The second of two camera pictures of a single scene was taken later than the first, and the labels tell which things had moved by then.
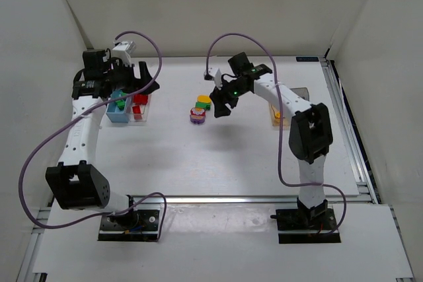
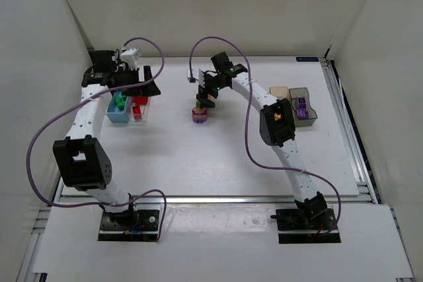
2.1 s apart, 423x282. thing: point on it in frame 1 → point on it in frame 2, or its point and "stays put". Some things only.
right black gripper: [223, 97] → [205, 96]
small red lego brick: [137, 112] stays put
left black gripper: [133, 77] stays put
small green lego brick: [121, 104] stays put
